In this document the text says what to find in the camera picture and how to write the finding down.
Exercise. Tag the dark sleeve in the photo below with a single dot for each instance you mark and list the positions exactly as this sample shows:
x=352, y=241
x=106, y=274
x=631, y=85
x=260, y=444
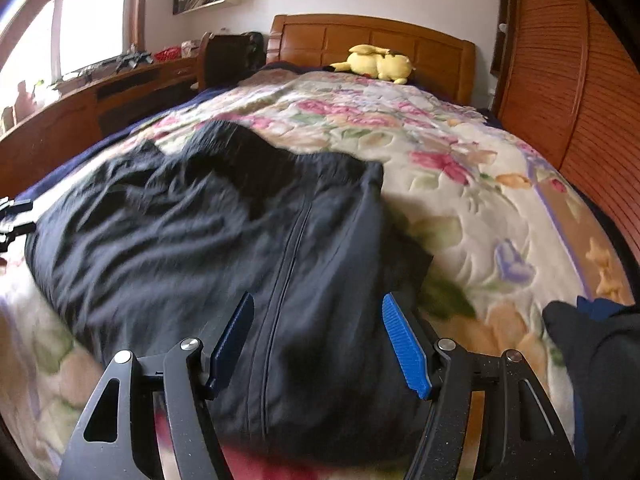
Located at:
x=600, y=360

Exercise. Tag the wooden headboard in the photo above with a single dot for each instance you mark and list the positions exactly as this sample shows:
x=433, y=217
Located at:
x=320, y=35

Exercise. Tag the wooden louvred wardrobe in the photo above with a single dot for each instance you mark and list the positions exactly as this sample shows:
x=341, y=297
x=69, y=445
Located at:
x=565, y=85

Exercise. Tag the dark bag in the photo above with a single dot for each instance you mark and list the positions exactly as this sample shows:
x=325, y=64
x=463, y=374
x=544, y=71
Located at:
x=235, y=57

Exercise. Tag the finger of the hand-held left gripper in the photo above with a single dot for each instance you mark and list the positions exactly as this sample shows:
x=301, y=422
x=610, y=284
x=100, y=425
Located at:
x=15, y=232
x=17, y=207

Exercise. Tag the wooden chair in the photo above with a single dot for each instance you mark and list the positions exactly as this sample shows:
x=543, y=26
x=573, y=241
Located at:
x=204, y=60

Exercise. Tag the red basket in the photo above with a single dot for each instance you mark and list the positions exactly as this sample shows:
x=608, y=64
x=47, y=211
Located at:
x=167, y=54

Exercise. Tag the black jacket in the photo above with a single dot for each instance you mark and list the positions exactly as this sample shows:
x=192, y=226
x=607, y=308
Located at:
x=175, y=240

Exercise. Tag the yellow plush toy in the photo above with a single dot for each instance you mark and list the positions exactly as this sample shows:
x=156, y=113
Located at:
x=375, y=62

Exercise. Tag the wooden desk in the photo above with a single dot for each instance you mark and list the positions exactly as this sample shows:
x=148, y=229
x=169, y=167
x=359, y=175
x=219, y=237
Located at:
x=60, y=130

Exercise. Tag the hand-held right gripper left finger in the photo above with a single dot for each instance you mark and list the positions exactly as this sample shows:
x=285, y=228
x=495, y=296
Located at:
x=230, y=345

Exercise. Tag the window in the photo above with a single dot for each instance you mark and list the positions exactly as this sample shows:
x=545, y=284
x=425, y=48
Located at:
x=85, y=20

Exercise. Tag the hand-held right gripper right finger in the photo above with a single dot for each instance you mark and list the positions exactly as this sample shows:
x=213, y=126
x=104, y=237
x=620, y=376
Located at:
x=405, y=347

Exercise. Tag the floral quilt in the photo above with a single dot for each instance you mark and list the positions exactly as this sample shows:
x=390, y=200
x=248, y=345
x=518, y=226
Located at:
x=450, y=125

